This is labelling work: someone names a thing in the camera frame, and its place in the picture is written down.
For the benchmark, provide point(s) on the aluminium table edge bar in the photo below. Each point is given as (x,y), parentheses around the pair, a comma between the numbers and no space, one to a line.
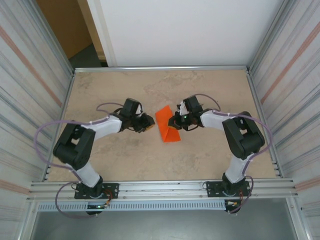
(160,68)

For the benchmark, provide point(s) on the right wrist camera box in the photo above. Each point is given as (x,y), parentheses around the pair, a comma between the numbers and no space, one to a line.
(182,108)

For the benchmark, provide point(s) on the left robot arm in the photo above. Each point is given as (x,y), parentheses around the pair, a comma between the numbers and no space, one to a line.
(75,145)

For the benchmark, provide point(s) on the aluminium mounting rail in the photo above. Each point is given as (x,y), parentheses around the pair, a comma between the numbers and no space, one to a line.
(162,188)

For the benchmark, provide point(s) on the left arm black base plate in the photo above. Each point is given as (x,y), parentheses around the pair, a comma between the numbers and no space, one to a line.
(112,188)

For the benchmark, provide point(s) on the white door frame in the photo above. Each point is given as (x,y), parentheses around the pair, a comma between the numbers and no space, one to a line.
(100,30)

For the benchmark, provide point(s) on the circuit board with green light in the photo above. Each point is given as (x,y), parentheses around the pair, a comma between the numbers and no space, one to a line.
(97,206)

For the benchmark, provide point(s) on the aluminium table side rail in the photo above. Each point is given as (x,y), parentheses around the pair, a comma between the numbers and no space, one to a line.
(70,85)
(252,85)

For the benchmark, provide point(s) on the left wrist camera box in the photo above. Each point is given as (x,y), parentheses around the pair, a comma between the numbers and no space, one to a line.
(140,110)

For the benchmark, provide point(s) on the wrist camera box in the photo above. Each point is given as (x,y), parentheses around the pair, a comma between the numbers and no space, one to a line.
(182,108)
(140,110)

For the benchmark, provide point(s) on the orange square paper sheet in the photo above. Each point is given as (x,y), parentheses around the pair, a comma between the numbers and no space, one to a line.
(163,125)

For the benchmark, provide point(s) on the brown wooden door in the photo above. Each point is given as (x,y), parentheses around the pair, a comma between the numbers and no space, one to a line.
(67,25)

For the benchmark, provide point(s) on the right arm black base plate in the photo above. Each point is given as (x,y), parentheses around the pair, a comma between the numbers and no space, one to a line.
(212,188)

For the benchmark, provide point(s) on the grey metal shelf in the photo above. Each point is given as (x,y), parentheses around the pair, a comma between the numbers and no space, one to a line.
(162,225)

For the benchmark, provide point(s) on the aluminium frame post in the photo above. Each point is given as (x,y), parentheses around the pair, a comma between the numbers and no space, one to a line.
(268,37)

